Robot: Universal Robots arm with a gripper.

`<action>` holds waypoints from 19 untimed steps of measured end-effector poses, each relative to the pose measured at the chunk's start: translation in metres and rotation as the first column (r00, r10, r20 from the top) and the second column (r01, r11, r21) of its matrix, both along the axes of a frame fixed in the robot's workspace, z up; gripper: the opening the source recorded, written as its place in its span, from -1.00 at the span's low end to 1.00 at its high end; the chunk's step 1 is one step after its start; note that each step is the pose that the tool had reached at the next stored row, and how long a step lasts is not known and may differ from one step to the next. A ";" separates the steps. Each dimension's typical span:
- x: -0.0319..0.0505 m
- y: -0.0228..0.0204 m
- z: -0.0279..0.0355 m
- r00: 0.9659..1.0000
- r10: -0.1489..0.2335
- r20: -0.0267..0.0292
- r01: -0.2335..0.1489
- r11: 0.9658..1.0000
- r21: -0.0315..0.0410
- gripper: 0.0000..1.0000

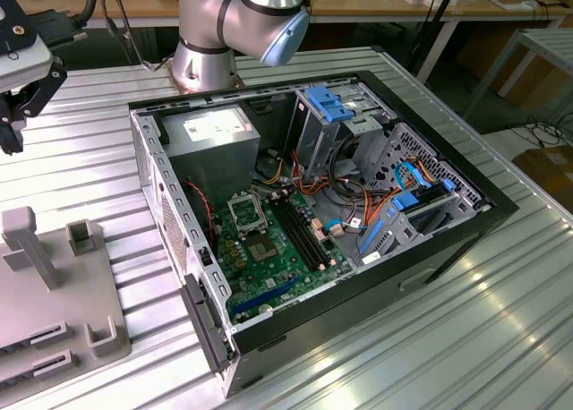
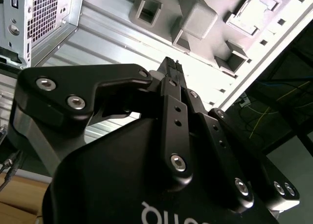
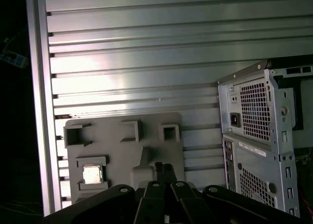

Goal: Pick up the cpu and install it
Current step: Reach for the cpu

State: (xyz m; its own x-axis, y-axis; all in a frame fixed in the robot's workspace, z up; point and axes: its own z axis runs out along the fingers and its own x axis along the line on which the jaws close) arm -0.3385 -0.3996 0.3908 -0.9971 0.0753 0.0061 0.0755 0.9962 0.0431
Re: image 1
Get metal socket cover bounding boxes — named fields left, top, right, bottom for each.
left=226, top=192, right=270, bottom=238

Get CPU socket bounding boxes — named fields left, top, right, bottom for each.
left=246, top=234, right=280, bottom=265

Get long wooden desk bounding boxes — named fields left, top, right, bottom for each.
left=0, top=0, right=573, bottom=33

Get grey parts rack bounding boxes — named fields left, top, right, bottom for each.
left=0, top=206, right=133, bottom=405

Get black case fan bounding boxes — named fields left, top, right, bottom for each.
left=182, top=175, right=219, bottom=252

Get grey power supply unit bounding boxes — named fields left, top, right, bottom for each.
left=158, top=104, right=262, bottom=210

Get black expansion card latch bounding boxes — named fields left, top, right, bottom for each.
left=180, top=273, right=237, bottom=376

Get black RAM slot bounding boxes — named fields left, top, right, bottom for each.
left=274, top=198, right=325, bottom=270
left=283, top=197, right=336, bottom=265
left=278, top=197, right=330, bottom=268
left=269, top=198, right=320, bottom=272

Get blue expansion slot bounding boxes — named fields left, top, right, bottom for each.
left=229, top=273, right=301, bottom=320

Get green motherboard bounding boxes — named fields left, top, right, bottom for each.
left=210, top=189, right=359, bottom=327

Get blue plastic drive latch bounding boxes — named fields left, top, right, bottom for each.
left=303, top=84, right=358, bottom=124

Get black open PC case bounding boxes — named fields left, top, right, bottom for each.
left=127, top=69, right=520, bottom=400

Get blue disk carrier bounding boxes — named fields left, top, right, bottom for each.
left=357, top=178, right=458, bottom=256

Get black stand leg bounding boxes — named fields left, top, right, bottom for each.
left=405, top=0, right=463, bottom=82

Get grey metal disk bay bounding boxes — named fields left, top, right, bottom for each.
left=351, top=184, right=492, bottom=270

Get large brown cardboard box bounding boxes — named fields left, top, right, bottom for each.
left=456, top=22, right=568, bottom=109

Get small cardboard box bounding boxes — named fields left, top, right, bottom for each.
left=511, top=144, right=573, bottom=197

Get black camera bracket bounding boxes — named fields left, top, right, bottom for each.
left=0, top=0, right=68, bottom=119

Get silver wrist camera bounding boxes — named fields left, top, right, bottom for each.
left=0, top=46, right=54, bottom=91

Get thick black camera cable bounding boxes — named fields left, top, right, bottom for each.
left=34, top=0, right=100, bottom=51

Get yellow black power wires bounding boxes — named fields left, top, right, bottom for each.
left=254, top=149, right=290, bottom=188

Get orange red power wire bundle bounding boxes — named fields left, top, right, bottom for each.
left=289, top=149, right=406, bottom=230

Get black wire bundle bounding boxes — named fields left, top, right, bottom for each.
left=328, top=134, right=375, bottom=194

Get blue SATA wire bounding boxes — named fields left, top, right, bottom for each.
left=392, top=158, right=434, bottom=192

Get grey metal frame table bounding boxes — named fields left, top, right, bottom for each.
left=463, top=27, right=573, bottom=132

